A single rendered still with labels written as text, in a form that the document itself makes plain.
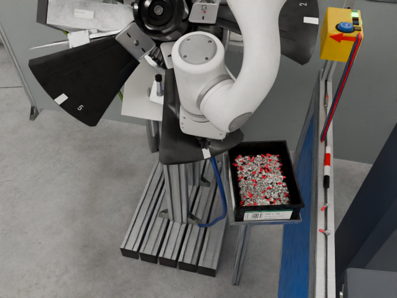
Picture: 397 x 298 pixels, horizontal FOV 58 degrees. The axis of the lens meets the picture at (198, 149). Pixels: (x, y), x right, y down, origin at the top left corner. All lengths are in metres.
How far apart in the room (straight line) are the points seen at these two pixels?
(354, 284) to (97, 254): 1.52
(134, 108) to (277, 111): 0.99
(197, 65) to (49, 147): 1.86
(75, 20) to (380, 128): 1.53
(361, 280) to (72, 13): 0.97
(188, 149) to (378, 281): 0.54
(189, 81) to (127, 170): 1.55
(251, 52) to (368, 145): 1.64
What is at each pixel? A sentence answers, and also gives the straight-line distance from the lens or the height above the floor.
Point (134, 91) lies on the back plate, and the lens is 1.16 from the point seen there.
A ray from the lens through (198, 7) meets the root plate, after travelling 0.93.
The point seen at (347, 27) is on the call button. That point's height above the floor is 1.08.
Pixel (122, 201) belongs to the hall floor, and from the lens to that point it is 1.98.
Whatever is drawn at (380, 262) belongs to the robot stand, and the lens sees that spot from 1.41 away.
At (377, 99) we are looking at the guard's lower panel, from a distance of 1.92.
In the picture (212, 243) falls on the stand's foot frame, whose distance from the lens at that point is 1.72.
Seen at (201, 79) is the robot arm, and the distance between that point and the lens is 0.58.
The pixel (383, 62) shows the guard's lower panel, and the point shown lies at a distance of 1.80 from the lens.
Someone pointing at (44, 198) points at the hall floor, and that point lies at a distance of 2.12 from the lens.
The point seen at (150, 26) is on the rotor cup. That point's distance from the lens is 0.87.
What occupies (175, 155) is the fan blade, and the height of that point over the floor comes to 0.97.
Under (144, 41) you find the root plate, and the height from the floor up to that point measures 1.13.
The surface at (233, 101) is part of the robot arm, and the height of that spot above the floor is 1.25.
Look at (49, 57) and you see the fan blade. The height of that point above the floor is 1.12.
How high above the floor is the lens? 1.61
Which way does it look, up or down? 48 degrees down
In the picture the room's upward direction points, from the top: straight up
